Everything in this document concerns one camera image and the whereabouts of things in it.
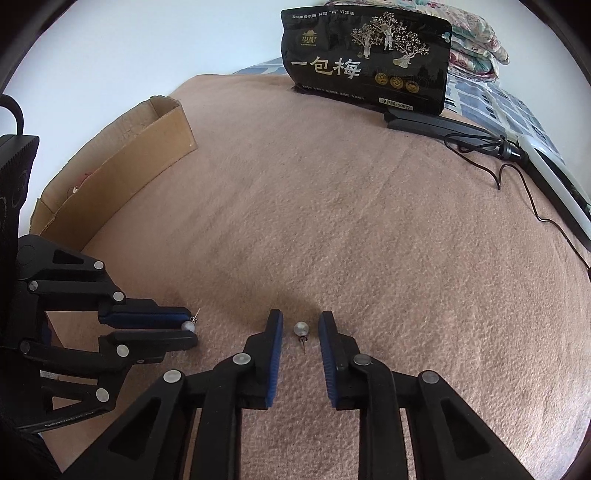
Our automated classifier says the white ring light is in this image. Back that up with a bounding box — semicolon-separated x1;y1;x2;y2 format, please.
516;134;591;254

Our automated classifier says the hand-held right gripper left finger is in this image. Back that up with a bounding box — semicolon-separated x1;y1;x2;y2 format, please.
60;309;284;480

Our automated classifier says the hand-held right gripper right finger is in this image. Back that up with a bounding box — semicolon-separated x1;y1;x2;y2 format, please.
318;311;536;480

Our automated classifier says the cardboard box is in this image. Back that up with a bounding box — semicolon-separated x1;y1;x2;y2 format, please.
28;95;199;239

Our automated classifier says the black ring light cable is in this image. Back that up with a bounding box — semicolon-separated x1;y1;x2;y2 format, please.
442;134;591;283

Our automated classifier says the black printed snack bag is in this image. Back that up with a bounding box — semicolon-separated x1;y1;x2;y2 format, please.
281;6;452;116

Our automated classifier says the black folded tripod stand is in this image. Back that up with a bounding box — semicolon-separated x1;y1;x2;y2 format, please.
384;111;525;162

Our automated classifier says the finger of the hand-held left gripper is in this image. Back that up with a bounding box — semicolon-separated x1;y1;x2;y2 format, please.
18;330;199;414
16;234;193;330

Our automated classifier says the folded floral quilt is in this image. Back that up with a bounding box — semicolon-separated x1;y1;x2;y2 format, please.
413;0;510;84

